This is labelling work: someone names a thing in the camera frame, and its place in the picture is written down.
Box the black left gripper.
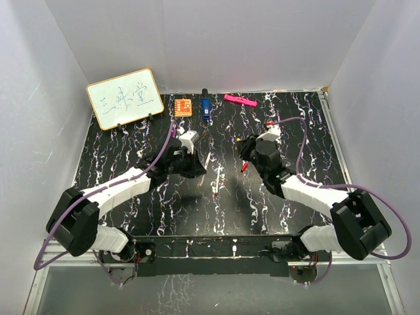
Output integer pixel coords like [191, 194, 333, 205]
[166, 148, 206, 179]

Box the small wood-framed whiteboard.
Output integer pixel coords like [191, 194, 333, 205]
[86, 68, 164, 131]

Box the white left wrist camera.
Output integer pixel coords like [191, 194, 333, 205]
[178, 130, 199, 154]

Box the blue whiteboard eraser marker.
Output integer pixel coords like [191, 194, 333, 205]
[201, 89, 211, 121]

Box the pink plastic clip bar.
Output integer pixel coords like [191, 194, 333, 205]
[224, 94, 257, 108]

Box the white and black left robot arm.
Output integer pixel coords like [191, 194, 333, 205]
[46, 138, 206, 262]

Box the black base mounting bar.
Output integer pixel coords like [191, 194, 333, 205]
[133, 234, 332, 278]

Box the orange red pen cap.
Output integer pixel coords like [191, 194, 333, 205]
[241, 162, 248, 173]

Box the white pen red tip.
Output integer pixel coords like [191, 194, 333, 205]
[215, 164, 221, 196]

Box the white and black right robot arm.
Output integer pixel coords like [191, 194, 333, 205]
[236, 135, 392, 261]

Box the orange notebook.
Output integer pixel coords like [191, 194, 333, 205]
[174, 98, 192, 117]

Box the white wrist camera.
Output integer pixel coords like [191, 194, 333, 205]
[178, 130, 199, 154]
[259, 122, 281, 142]

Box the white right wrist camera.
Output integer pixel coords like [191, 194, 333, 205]
[259, 122, 281, 142]

